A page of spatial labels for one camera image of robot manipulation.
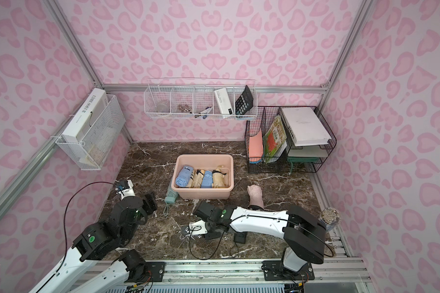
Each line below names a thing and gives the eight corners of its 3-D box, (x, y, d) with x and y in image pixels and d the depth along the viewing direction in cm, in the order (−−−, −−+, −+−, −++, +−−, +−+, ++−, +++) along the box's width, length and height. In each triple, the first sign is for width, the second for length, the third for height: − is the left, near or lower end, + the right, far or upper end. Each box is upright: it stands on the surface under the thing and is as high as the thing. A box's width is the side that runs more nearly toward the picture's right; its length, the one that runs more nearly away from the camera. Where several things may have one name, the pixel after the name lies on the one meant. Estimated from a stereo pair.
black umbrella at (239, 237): (233, 243, 82) (233, 241, 80) (233, 234, 85) (233, 232, 82) (246, 243, 82) (246, 241, 80) (245, 234, 84) (246, 232, 82)
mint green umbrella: (164, 202, 94) (163, 199, 92) (171, 190, 99) (170, 187, 97) (173, 204, 93) (171, 202, 91) (179, 192, 98) (178, 190, 96)
